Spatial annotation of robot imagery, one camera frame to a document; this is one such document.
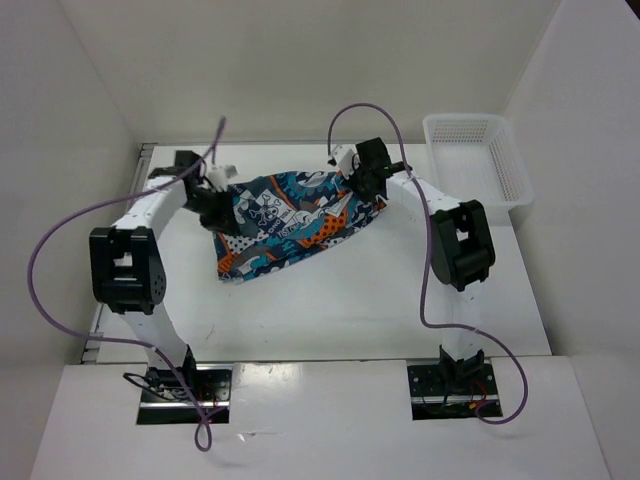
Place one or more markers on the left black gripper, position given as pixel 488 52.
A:
pixel 224 219

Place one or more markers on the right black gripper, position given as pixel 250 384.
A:
pixel 366 197

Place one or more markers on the colourful patterned shorts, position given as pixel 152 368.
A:
pixel 287 217

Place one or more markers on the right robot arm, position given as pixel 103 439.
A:
pixel 461 250

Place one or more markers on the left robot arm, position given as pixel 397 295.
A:
pixel 127 272

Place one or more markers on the white plastic basket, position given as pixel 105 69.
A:
pixel 475 156

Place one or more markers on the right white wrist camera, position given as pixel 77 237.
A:
pixel 343 157

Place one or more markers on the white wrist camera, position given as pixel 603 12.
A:
pixel 220 175
pixel 343 157

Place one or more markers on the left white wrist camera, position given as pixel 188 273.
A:
pixel 220 175

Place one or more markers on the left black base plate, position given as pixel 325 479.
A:
pixel 164 401

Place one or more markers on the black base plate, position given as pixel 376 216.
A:
pixel 164 401
pixel 433 399

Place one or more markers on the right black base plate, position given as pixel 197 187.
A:
pixel 433 399

